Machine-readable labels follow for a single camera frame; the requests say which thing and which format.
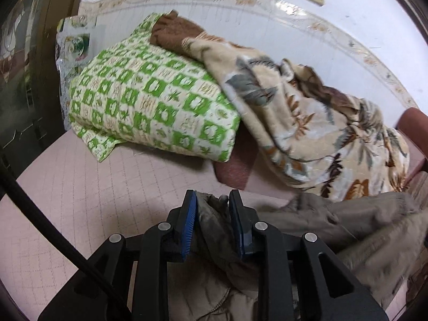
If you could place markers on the beige floral fleece blanket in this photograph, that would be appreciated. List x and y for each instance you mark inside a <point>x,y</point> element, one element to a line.
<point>301,120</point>

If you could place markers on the brown fleece cloth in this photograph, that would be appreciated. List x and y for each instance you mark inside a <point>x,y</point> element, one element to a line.
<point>174,33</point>

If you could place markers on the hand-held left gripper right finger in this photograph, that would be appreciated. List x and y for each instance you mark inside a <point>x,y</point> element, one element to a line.
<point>236,227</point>

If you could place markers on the light blue patterned plastic bag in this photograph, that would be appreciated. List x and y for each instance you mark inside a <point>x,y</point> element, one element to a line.
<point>75,45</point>

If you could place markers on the grey padded jacket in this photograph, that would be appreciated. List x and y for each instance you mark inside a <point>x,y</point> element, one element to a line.
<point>334,230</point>

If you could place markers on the green white patterned pillow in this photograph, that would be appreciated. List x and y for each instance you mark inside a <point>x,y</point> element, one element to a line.
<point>150,97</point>

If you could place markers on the pink quilted bed sheet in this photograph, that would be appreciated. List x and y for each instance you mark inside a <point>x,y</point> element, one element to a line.
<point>100,190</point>

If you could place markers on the maroon cushion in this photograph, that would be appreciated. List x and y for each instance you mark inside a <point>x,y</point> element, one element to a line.
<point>235,164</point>

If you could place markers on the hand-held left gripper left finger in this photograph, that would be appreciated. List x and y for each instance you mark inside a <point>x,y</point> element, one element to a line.
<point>190,227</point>

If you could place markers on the dark glass-door cabinet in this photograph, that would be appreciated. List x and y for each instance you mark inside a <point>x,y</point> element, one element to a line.
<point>30,73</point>

